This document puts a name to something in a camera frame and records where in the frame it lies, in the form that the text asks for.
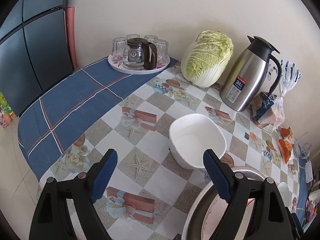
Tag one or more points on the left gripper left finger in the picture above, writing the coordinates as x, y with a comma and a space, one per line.
51, 219

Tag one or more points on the small white bowl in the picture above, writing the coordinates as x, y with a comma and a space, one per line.
284, 192

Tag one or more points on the floral rimmed plate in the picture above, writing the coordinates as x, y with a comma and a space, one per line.
213, 216

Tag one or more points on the white square bowl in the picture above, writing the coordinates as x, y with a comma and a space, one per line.
190, 136

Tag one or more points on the red rimmed white bowl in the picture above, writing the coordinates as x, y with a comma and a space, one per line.
250, 201

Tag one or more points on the stainless steel basin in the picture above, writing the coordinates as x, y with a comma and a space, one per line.
208, 196

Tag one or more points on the orange snack packet front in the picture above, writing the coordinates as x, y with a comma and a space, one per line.
286, 150

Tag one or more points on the orange snack packet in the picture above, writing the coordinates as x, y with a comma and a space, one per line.
286, 150
286, 132

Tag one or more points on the clear glass mug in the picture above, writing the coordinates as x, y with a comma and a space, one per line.
302, 146

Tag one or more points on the orange snack packet back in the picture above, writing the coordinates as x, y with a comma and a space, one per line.
286, 132

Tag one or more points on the blue plaid tablecloth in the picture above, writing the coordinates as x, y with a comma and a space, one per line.
60, 116

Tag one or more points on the checkered patterned tablecloth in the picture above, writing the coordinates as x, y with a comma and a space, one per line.
149, 194

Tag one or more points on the bagged sliced bread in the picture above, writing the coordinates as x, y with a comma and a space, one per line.
267, 110

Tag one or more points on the stainless steel thermos jug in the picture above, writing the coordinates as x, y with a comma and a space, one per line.
249, 73

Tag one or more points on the dark blue refrigerator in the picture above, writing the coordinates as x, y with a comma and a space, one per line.
35, 54

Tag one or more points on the napa cabbage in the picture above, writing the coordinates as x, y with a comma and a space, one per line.
206, 58

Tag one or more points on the white floral tray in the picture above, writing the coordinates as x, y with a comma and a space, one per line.
137, 70

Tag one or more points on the pink rolled mat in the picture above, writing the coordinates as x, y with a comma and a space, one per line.
70, 32

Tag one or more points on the glass teapot brown handle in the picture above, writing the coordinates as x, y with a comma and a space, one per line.
139, 52

